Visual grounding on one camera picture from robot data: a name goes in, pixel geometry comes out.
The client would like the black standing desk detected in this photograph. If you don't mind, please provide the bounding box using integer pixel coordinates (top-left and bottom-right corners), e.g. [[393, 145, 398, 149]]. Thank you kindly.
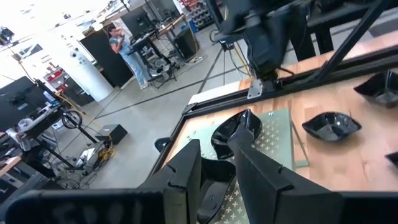
[[130, 14, 178, 82]]

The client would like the silver metal mounting bracket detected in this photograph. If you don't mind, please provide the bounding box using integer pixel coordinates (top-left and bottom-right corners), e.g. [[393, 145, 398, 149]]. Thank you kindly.
[[247, 78, 265, 100]]

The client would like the black cluttered workbench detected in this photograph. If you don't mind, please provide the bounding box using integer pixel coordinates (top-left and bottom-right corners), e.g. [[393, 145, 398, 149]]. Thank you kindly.
[[0, 105, 94, 175]]

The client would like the black pot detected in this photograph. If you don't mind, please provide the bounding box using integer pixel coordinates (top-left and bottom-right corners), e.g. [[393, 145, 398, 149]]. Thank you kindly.
[[210, 108, 263, 160]]

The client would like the black tripod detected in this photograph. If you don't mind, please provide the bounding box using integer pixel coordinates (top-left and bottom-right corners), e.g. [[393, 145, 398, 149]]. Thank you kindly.
[[197, 40, 249, 94]]

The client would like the black wavy square plate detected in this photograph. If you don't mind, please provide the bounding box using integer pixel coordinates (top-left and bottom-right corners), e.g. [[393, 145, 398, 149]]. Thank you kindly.
[[353, 70, 398, 109], [196, 156, 238, 224]]

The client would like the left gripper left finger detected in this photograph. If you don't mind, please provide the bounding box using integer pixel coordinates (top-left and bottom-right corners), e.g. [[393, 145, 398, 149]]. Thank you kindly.
[[138, 139, 203, 224]]

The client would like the white round column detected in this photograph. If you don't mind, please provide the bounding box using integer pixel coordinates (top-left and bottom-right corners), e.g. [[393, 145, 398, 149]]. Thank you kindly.
[[58, 30, 114, 103]]

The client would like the small black clamp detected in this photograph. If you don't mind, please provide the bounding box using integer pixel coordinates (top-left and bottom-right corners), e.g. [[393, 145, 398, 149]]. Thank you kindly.
[[154, 136, 172, 154]]

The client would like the large black monitor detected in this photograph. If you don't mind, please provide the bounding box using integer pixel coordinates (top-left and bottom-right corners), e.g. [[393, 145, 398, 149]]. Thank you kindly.
[[0, 76, 50, 131]]

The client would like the black computer tower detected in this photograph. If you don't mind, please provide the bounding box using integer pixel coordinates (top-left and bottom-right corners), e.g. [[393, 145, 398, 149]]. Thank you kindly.
[[174, 26, 200, 62]]

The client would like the black leaf-shaped plate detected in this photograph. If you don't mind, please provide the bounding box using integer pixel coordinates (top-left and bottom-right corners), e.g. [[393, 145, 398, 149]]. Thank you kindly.
[[302, 111, 363, 143]]

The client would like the green perforated metal shelf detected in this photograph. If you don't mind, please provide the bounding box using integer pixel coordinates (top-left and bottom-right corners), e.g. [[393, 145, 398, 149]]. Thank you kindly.
[[174, 108, 310, 224]]

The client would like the standing person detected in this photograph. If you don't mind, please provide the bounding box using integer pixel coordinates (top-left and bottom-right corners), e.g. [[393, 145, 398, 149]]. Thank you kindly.
[[107, 25, 150, 90]]

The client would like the black floor box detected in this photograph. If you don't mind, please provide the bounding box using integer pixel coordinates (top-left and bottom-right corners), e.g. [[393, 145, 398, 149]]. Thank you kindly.
[[95, 123, 129, 145]]

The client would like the black desk monitor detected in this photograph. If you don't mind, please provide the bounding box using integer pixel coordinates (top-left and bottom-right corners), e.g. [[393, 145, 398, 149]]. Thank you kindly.
[[121, 6, 156, 38]]

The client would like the shelf with red bins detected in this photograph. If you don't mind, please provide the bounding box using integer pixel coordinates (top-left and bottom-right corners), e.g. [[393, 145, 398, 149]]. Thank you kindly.
[[43, 67, 94, 106]]

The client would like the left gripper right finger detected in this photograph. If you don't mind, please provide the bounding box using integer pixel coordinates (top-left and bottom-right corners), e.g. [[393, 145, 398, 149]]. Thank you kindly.
[[228, 128, 343, 224]]

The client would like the storage rack with bins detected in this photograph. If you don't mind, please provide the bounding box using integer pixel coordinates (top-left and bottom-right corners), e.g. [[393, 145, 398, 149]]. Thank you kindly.
[[178, 0, 215, 30]]

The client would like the yellow coiled cable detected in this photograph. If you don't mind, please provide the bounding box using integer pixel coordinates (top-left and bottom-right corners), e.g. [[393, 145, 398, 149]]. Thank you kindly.
[[98, 146, 116, 162]]

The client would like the black aluminium table frame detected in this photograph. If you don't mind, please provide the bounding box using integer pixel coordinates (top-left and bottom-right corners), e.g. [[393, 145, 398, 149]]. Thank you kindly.
[[148, 0, 398, 179]]

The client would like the black coiled cable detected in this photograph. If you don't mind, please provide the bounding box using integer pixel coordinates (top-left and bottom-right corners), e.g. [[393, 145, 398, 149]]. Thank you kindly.
[[61, 110, 84, 130]]

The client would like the black partition panel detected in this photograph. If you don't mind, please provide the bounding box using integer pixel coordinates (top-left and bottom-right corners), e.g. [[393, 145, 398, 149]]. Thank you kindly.
[[80, 29, 134, 88]]

